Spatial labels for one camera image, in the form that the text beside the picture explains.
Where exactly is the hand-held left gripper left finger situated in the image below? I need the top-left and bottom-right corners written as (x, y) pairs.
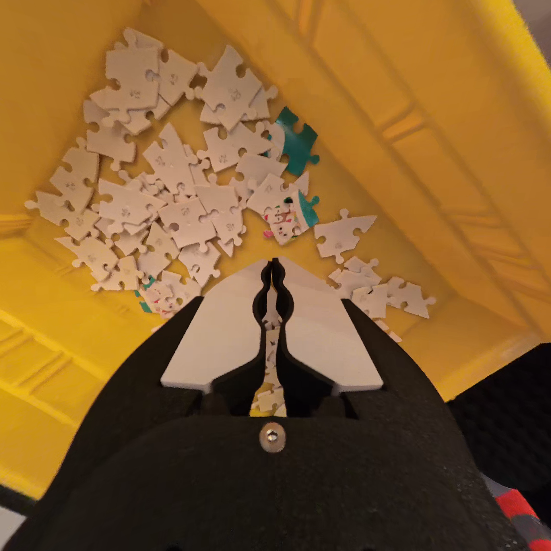
top-left (162, 259), bottom-right (275, 407)

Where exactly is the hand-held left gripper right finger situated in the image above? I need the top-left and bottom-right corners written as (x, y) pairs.
top-left (275, 257), bottom-right (384, 410)

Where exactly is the yellow plastic bin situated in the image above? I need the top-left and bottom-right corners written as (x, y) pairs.
top-left (0, 0), bottom-right (551, 502)

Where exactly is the pile of puzzle pieces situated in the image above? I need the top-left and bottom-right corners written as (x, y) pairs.
top-left (26, 26), bottom-right (436, 419)

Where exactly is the black quilted pad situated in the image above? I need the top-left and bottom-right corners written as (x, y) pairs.
top-left (446, 345), bottom-right (551, 484)

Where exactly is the red plastic object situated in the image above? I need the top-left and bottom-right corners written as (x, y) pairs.
top-left (485, 487), bottom-right (551, 551)

